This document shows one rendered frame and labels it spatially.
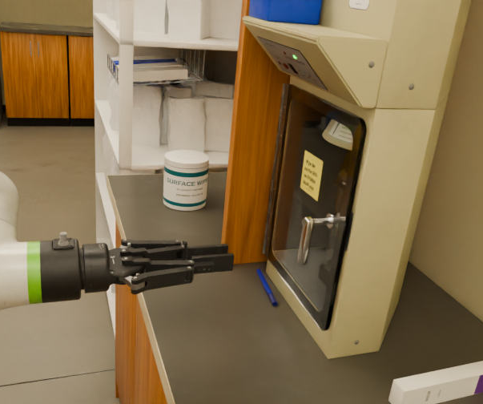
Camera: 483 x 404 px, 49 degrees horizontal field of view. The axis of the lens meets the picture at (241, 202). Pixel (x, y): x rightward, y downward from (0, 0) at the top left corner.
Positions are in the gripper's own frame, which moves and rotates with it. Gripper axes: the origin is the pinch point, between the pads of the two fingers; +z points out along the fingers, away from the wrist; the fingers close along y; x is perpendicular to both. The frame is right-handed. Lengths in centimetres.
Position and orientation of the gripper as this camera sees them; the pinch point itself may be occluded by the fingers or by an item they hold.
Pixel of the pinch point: (210, 258)
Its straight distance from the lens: 87.7
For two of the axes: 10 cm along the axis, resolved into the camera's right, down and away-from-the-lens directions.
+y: -3.2, -4.1, 8.5
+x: -1.0, 9.1, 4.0
